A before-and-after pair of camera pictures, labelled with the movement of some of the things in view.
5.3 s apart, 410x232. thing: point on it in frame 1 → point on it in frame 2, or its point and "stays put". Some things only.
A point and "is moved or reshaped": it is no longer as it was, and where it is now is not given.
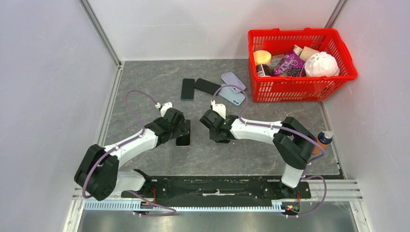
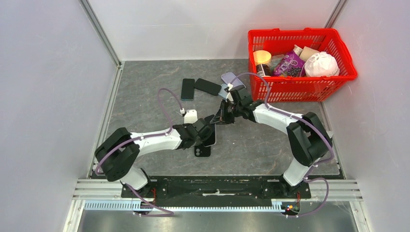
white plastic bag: x=321 y=65 stays put
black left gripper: x=182 y=129 → x=198 y=141
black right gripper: x=212 y=136 → x=221 y=117
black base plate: x=219 y=189 stays put
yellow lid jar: x=263 y=60 stays put
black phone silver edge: x=185 y=140 is moved or reshaped
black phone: x=206 y=86 stays put
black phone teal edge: x=187 y=90 stays put
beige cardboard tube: x=307 y=53 stays put
